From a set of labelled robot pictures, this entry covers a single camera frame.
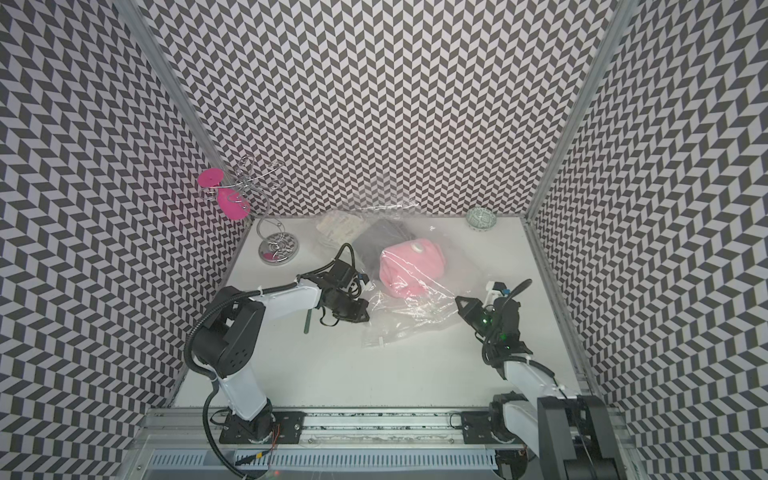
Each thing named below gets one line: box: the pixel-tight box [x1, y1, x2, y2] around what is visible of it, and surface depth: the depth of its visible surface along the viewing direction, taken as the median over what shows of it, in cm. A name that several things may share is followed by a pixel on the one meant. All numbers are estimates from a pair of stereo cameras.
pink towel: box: [379, 238, 447, 299], surface depth 93 cm
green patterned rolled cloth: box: [466, 206, 497, 231], surface depth 118 cm
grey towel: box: [353, 218, 415, 280], surface depth 108 cm
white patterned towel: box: [316, 212, 370, 248], surface depth 111 cm
